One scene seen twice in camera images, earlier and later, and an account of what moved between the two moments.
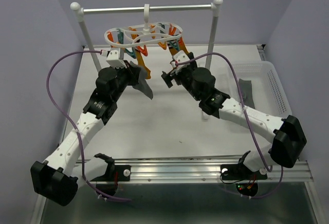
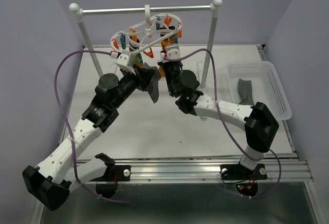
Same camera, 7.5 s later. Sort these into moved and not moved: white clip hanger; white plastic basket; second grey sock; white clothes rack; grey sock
Moved: white clip hanger; grey sock
Not moved: second grey sock; white clothes rack; white plastic basket
